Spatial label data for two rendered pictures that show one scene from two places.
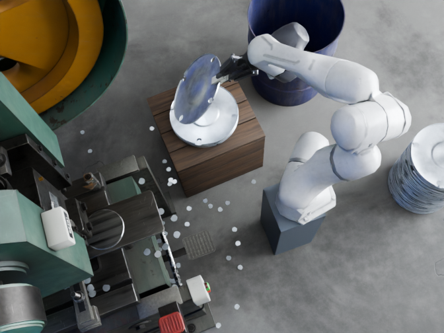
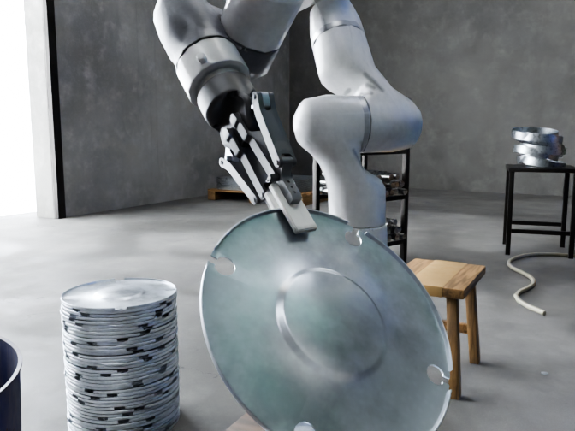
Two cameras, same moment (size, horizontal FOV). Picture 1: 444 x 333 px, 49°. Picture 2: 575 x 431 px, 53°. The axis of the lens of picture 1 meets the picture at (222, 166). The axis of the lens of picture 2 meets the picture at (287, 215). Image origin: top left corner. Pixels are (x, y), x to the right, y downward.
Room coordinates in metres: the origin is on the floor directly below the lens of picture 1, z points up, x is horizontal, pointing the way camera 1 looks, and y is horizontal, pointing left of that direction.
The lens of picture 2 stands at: (1.43, 0.42, 0.77)
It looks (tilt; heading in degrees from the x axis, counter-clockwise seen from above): 8 degrees down; 223
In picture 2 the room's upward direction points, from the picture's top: straight up
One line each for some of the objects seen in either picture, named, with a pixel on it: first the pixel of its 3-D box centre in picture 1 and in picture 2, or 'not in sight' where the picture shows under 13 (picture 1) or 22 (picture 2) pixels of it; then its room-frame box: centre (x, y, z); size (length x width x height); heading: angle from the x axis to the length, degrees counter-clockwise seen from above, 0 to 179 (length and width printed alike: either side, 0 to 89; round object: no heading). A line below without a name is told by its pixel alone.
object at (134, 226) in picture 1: (123, 228); not in sight; (0.42, 0.33, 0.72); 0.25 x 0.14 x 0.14; 103
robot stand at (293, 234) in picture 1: (289, 217); not in sight; (0.51, -0.25, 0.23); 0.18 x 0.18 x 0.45; 12
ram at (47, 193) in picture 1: (43, 216); not in sight; (0.39, 0.46, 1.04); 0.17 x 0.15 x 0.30; 103
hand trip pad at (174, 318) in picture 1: (172, 325); not in sight; (0.11, 0.20, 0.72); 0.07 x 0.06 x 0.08; 103
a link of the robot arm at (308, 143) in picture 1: (305, 167); (340, 160); (0.54, -0.27, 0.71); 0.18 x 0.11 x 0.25; 150
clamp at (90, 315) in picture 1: (79, 299); not in sight; (0.21, 0.46, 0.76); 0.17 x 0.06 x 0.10; 13
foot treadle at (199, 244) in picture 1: (147, 265); not in sight; (0.41, 0.37, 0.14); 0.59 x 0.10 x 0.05; 103
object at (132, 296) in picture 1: (74, 251); not in sight; (0.38, 0.50, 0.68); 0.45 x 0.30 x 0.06; 13
